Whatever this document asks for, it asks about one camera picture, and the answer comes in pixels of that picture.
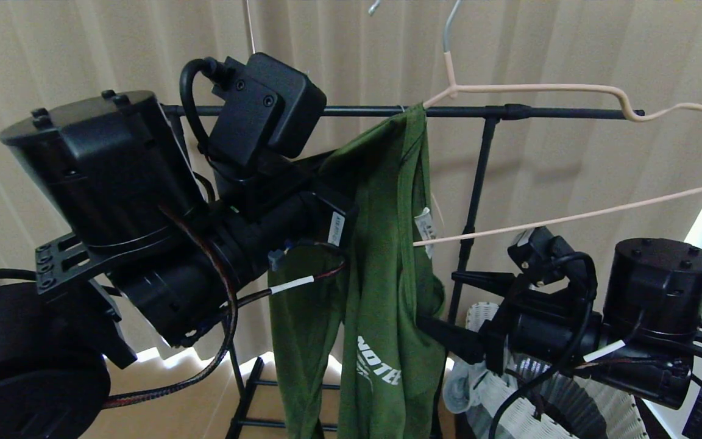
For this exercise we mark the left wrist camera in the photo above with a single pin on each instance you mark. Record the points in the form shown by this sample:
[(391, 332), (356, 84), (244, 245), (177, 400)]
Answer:
[(272, 103)]

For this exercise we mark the black clothes rack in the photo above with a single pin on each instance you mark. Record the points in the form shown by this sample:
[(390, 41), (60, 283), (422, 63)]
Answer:
[(558, 113)]

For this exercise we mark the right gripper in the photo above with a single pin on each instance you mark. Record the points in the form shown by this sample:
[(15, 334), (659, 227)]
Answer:
[(546, 335)]

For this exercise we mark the green printed shirt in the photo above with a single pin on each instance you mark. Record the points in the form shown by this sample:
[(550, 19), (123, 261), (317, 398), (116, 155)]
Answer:
[(381, 274)]

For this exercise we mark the pink clothes hanger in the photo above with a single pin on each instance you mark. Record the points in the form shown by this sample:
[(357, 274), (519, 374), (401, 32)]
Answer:
[(540, 88)]

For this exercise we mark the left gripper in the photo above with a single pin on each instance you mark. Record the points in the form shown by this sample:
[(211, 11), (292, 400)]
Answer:
[(235, 256)]

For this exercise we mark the white laundry basket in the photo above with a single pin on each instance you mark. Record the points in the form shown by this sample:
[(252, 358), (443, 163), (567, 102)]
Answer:
[(601, 421)]

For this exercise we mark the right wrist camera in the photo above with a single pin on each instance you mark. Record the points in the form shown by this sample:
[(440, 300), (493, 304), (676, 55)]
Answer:
[(540, 250)]

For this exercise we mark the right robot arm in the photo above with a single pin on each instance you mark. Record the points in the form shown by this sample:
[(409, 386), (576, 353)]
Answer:
[(662, 286)]

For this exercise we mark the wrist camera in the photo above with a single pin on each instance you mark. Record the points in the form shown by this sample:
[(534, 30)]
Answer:
[(272, 103), (540, 250)]

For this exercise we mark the pale grey garment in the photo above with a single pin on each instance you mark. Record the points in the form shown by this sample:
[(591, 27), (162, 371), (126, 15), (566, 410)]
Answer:
[(457, 390)]

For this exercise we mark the beige curtain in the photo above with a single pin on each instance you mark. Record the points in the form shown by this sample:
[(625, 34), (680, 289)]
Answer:
[(570, 42)]

